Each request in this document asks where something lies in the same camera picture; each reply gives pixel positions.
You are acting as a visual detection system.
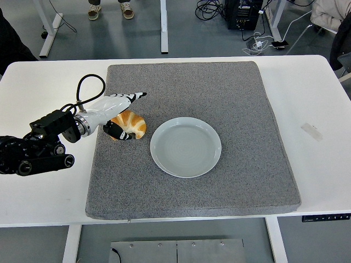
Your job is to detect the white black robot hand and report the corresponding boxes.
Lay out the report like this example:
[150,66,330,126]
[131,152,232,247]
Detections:
[83,92,148,142]

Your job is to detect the golden croissant bread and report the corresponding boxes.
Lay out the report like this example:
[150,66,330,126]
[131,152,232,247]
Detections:
[111,110,148,141]

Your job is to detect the light grey round plate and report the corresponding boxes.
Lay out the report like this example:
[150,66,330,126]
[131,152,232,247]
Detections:
[150,117,222,179]

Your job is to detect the grey metal plate with screws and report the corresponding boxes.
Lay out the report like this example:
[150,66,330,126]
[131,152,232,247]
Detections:
[110,238,245,263]

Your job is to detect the grey speckled cushion mat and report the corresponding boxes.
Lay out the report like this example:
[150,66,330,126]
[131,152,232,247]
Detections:
[85,60,302,221]

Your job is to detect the person's left shoe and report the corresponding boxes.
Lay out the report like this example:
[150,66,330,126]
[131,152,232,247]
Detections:
[87,3,102,21]

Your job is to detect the person's shoe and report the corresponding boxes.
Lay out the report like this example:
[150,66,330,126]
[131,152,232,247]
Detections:
[87,3,102,21]
[120,1,135,20]

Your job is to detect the white straight desk leg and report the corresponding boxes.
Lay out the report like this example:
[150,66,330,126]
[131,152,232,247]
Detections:
[160,0,169,54]

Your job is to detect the person's right shoe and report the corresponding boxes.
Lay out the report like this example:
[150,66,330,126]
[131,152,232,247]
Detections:
[120,1,135,20]

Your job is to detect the black fabric cover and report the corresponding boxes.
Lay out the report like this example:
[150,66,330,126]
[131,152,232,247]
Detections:
[0,8,38,77]

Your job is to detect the white table leg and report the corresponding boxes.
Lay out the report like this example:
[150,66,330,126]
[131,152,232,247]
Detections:
[264,216,288,263]
[60,224,82,263]

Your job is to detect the grey floor power strip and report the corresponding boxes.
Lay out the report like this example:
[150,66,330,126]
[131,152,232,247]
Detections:
[246,37,268,52]

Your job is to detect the black computer case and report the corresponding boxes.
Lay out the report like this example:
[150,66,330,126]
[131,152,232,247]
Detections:
[224,0,264,31]

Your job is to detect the black smartphone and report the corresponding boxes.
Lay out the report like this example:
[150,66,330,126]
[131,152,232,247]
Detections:
[271,40,290,50]

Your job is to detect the grey chair leg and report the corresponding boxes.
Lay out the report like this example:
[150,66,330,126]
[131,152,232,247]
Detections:
[286,24,313,55]

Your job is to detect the translucent tape strip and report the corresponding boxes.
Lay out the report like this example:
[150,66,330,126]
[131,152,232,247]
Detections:
[301,123,324,142]

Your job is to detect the beige padded jacket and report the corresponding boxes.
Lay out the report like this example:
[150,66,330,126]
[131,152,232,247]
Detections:
[310,0,351,33]

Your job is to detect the black jacket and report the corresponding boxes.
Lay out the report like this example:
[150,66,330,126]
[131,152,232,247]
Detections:
[329,12,351,72]

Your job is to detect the grey chair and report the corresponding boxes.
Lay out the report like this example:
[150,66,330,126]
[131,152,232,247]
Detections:
[337,52,351,82]

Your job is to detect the black desk control panel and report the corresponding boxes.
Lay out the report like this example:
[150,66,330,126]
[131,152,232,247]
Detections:
[302,213,351,222]

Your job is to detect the tangled black floor cables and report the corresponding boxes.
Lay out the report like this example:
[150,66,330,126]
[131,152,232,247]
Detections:
[195,0,228,21]

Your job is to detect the thin black cable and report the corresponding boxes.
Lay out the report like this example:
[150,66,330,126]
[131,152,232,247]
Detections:
[110,247,122,263]

